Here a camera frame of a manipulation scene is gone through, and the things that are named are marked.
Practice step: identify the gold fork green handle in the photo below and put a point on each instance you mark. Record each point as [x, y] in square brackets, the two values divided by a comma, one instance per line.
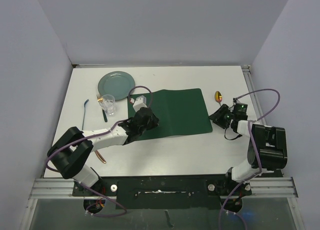
[100, 101]

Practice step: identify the clear plastic cup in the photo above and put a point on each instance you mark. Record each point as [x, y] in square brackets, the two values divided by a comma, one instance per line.
[109, 104]

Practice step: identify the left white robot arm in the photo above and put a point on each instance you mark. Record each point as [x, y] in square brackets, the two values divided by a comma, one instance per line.
[69, 154]

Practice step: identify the teal round plate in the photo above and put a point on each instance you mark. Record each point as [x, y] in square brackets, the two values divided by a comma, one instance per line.
[117, 83]

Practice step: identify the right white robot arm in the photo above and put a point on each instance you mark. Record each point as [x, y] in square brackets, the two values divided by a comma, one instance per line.
[267, 148]

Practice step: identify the dark green placemat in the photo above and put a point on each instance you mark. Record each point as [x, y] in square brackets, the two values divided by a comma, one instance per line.
[180, 112]

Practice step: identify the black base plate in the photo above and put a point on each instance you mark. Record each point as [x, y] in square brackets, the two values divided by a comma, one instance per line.
[166, 192]

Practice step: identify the copper knife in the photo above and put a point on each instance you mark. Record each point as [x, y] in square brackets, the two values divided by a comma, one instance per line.
[100, 157]

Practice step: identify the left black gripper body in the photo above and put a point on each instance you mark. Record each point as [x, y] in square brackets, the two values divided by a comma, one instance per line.
[151, 124]

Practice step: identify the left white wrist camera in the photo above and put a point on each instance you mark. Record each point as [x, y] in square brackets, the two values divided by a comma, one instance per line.
[140, 102]

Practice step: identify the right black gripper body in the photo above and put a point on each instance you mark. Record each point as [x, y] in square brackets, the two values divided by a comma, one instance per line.
[223, 118]

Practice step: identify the gold iridescent spoon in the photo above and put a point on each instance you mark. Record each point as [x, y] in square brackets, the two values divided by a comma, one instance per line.
[218, 97]

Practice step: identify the blue plastic spoon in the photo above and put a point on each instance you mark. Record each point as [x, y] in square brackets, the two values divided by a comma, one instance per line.
[84, 113]

